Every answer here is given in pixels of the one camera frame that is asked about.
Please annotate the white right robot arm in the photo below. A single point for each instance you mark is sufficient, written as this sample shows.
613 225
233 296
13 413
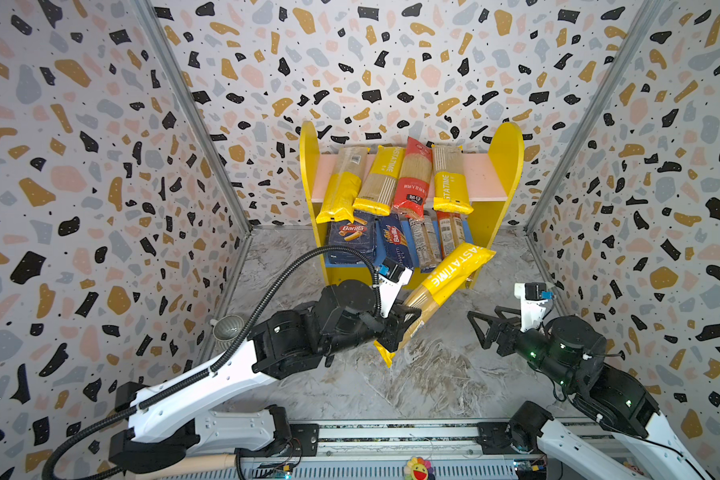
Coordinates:
571 354

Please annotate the blue Barilla pasta box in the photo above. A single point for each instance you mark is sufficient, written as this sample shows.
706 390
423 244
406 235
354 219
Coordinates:
359 235

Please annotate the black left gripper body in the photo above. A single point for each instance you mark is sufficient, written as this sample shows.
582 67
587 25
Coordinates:
375 323

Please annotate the aluminium corner post right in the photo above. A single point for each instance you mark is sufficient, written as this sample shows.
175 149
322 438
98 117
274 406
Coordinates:
644 18

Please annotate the dark label spaghetti bag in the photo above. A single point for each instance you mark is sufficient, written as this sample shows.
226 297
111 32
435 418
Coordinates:
425 243

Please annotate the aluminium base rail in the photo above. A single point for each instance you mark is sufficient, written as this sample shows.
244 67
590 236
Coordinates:
457 449

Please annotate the yellow spaghetti bag front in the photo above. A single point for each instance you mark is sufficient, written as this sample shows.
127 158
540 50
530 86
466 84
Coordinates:
378 189

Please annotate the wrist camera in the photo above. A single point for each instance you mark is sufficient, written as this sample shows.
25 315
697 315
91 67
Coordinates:
393 277
536 300

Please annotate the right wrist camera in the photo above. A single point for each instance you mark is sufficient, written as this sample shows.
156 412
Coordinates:
536 300

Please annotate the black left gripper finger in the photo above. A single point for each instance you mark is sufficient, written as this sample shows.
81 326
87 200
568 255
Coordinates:
390 338
402 317

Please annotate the yellow Pastatime spaghetti bag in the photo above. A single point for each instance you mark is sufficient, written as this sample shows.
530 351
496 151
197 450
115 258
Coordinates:
451 193

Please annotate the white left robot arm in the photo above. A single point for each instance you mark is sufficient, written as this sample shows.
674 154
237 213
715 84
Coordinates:
186 423

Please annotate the red spaghetti bag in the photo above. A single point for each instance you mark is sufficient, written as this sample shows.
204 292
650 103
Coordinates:
414 180
452 231

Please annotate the aluminium corner post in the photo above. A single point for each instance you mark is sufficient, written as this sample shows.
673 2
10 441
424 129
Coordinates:
644 18
144 11

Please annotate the yellow spaghetti bag crosswise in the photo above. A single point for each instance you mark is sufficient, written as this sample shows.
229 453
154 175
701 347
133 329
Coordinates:
439 286

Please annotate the aluminium corner post left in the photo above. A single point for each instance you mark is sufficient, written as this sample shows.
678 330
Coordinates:
144 11

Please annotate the red bottom spaghetti bag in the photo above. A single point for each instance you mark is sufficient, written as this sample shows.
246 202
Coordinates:
414 180

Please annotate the yellow shelf unit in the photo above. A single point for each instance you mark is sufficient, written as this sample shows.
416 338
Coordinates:
492 179

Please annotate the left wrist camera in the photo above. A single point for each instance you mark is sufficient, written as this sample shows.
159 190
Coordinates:
393 277

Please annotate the smiling flower toy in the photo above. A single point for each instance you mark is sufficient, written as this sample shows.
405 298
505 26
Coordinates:
417 468

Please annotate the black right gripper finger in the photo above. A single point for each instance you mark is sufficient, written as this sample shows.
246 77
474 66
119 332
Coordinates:
486 327
512 315

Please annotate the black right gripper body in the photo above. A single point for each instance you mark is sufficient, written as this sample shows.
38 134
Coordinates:
510 337

